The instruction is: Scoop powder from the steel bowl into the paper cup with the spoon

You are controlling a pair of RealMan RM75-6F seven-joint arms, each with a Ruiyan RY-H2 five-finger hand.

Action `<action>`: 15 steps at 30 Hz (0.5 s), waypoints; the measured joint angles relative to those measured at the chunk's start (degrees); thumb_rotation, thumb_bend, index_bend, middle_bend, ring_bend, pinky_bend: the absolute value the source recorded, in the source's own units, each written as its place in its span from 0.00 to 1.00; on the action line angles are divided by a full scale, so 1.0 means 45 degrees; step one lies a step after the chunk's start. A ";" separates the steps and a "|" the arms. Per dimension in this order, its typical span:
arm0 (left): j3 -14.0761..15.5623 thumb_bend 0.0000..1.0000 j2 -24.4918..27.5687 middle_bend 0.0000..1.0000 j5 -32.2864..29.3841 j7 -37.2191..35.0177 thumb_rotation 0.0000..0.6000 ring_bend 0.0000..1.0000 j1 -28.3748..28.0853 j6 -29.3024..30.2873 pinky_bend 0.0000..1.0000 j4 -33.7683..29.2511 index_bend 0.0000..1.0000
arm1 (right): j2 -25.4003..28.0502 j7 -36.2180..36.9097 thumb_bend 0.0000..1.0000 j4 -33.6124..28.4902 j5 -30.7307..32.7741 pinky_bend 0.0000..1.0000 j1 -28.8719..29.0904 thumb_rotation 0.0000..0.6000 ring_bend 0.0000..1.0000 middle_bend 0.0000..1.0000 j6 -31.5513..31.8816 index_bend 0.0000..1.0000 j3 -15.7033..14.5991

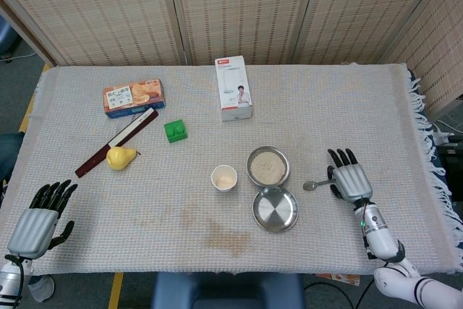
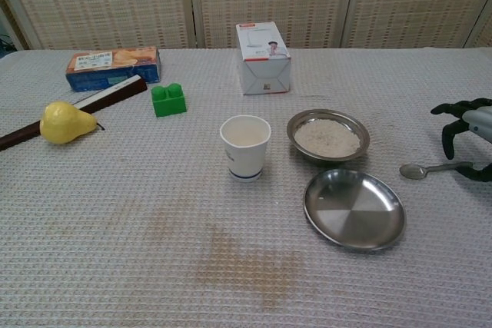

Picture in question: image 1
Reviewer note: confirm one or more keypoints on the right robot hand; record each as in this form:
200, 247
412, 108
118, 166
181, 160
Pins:
352, 182

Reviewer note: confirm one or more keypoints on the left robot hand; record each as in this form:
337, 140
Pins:
30, 231

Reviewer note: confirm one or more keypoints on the small metal spoon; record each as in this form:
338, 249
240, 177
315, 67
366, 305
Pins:
309, 186

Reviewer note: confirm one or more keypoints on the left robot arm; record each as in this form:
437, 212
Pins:
9, 282

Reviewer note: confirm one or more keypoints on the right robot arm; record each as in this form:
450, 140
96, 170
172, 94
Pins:
380, 240

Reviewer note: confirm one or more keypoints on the steel bowl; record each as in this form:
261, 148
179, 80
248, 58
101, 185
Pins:
254, 153

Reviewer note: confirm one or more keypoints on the white paper cup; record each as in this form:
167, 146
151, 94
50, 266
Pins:
224, 178

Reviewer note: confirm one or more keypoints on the grey rounded foot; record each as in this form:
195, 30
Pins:
41, 289

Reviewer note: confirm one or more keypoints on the dark blue fabric thing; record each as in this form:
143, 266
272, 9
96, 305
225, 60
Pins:
9, 157

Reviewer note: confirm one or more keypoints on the empty steel plate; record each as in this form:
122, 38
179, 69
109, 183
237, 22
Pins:
275, 209

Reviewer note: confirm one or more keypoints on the orange package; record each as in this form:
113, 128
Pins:
343, 279

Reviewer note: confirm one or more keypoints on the white power strip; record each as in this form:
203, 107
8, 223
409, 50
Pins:
443, 138

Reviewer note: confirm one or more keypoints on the black box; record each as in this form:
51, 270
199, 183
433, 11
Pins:
452, 164

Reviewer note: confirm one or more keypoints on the yellow pear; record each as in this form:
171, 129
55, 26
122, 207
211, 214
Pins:
117, 158

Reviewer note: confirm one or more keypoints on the grey woven tablecloth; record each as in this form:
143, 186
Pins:
144, 207

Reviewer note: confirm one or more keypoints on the long dark red box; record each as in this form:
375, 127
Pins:
126, 131

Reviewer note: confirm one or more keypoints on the white lamp box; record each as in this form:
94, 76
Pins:
233, 88

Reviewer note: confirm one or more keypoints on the orange biscuit box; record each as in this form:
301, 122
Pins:
134, 97

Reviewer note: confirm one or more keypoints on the green toy block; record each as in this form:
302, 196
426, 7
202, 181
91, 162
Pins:
175, 131

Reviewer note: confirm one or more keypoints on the bamboo folding screen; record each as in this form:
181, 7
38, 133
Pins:
253, 8

